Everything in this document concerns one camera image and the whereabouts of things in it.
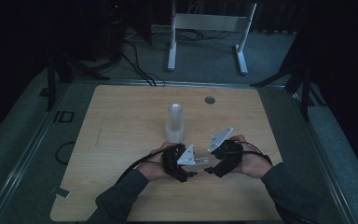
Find white metal stand frame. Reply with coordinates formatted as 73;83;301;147
166;0;258;76

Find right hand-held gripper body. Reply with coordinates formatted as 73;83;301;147
206;126;245;179

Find person's right hand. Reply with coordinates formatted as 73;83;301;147
227;133;275;180

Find black metal stand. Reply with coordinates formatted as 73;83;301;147
250;31;316;122
44;46;110;112

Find dark equipment rack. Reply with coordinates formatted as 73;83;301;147
74;0;129;62

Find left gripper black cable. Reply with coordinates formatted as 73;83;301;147
115;143;183;185

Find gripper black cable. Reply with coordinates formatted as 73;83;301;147
115;143;183;185
237;140;274;166

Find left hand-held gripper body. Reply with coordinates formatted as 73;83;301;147
161;143;198;184

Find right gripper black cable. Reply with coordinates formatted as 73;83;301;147
237;140;274;166

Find person's left hand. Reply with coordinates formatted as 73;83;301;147
136;141;181;182

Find black floor cables bundle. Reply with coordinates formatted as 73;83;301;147
119;38;166;87

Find grey tape piece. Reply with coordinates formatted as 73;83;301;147
54;187;72;199

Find clear plastic cup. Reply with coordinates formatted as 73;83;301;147
195;153;214;169

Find black cable loop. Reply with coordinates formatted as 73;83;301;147
54;141;76;166

